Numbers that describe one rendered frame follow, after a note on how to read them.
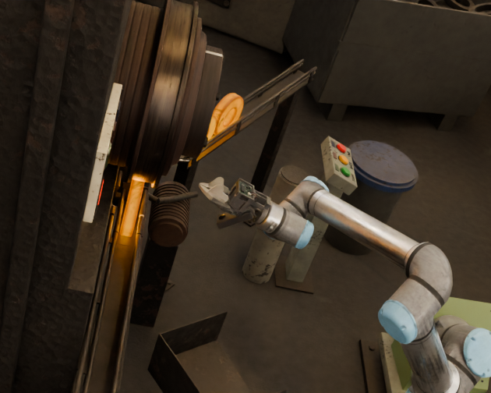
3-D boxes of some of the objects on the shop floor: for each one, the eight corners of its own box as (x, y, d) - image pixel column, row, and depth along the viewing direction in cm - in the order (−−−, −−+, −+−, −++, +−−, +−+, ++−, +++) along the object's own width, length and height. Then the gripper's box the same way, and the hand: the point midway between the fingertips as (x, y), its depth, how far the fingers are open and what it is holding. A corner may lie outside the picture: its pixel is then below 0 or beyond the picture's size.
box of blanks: (309, 120, 431) (360, -10, 385) (266, 41, 490) (306, -80, 444) (467, 134, 469) (530, 16, 423) (410, 59, 528) (460, -52, 482)
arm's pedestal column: (453, 360, 317) (461, 347, 312) (475, 447, 286) (485, 434, 281) (358, 341, 311) (365, 328, 306) (371, 429, 279) (379, 416, 274)
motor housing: (121, 328, 283) (151, 216, 251) (128, 285, 300) (157, 174, 269) (157, 334, 285) (192, 224, 254) (161, 291, 303) (194, 182, 271)
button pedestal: (275, 291, 320) (326, 171, 283) (273, 250, 339) (321, 133, 302) (313, 299, 323) (369, 181, 286) (309, 258, 341) (361, 143, 305)
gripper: (271, 192, 240) (211, 160, 233) (271, 211, 233) (210, 178, 226) (255, 211, 244) (196, 180, 237) (255, 230, 237) (194, 199, 230)
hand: (201, 188), depth 233 cm, fingers closed
